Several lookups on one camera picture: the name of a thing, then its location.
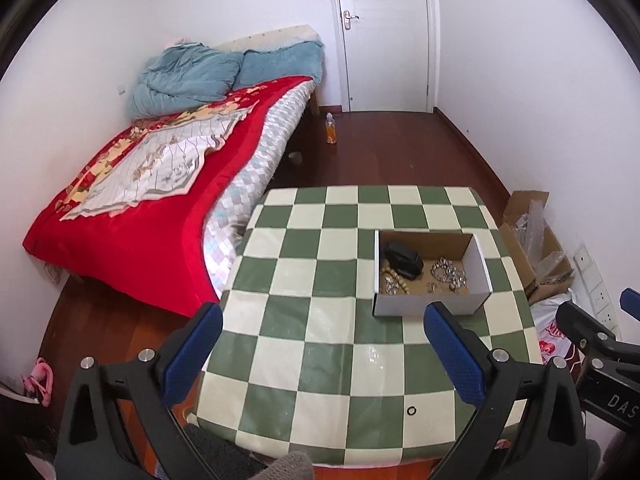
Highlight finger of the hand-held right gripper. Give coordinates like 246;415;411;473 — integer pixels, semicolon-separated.
619;287;640;322
555;300;622;361

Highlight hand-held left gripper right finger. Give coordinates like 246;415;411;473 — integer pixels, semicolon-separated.
422;301;590;480

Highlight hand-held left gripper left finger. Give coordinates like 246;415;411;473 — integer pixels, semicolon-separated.
54;302;224;480

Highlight white cardboard box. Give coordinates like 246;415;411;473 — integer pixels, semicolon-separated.
372;230;494;319

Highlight chunky silver chain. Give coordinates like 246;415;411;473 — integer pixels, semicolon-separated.
431;256;469;292

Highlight wooden bead bracelet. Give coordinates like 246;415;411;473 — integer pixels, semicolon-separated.
379;265;412;296

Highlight white outlet strip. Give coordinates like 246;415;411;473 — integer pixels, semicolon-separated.
572;245;622;342

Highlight white red plastic bag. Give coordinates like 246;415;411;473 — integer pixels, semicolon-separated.
530;292;587;377

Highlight clear plastic packaging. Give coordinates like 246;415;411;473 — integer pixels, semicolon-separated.
515;200;574;282

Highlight green white checkered tablecloth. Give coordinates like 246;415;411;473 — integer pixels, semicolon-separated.
187;185;546;469

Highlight bed with red blanket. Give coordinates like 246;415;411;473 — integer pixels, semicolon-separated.
22;76;314;319

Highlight brown cardboard box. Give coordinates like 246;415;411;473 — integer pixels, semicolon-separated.
497;190;577;306

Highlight pink slippers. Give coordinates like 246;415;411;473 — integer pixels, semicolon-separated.
20;357;54;409

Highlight pale diamond quilted sheet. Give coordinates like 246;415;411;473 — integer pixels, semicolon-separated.
202;80;319;302

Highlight blue folded quilt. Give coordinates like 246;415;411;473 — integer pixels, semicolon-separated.
127;42;246;120

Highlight blue pillow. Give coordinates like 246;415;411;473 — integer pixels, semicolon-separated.
235;40;326;90

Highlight beige bed headboard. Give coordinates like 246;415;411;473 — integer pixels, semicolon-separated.
215;24;324;54

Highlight white door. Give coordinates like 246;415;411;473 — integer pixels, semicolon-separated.
325;0;442;114

